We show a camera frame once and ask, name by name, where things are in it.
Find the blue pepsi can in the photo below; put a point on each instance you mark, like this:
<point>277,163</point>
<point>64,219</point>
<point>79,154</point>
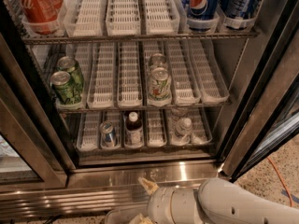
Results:
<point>200,13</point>

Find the middle wire shelf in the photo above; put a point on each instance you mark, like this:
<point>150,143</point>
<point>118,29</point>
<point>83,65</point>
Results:
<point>143,107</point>

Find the white green can rear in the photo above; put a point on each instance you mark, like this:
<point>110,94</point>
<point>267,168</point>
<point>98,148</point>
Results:
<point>157,60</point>

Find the clear water bottle front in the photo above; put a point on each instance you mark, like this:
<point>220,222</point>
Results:
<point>182,132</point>

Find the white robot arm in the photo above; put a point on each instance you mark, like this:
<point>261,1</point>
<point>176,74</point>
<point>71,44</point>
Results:
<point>216,201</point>

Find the wire shelf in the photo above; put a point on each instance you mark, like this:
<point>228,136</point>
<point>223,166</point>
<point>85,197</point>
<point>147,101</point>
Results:
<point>143,151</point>
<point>43,40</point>
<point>143,107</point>

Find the fridge glass door right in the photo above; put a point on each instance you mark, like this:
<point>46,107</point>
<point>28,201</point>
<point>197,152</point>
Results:
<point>274,119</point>

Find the clear water bottle rear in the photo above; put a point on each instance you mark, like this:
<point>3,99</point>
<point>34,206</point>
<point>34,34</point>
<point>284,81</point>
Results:
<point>178,113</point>

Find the red coca-cola can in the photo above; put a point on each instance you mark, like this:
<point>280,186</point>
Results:
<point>42,15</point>

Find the stainless steel fridge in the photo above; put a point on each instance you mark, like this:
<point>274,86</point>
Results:
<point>42,174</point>

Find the clear water bottle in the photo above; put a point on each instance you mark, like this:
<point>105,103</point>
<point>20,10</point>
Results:
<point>182,132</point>
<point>178,113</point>

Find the top wire shelf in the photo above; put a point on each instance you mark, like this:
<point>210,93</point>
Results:
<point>43,40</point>

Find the clear plastic bin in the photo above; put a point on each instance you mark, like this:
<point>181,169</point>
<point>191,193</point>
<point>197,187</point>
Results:
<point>123,216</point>

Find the red bull can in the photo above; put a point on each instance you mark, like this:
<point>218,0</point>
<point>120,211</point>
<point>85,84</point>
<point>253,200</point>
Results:
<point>108,134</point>

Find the brown juice bottle white cap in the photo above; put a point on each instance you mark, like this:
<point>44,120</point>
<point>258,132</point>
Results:
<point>134,131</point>

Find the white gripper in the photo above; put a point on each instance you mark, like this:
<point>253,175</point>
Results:
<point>159,204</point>

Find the dark blue can right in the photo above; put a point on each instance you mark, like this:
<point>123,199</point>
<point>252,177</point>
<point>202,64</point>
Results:
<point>239,14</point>

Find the bottom wire shelf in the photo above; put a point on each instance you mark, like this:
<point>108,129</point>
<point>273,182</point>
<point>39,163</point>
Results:
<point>143,151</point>

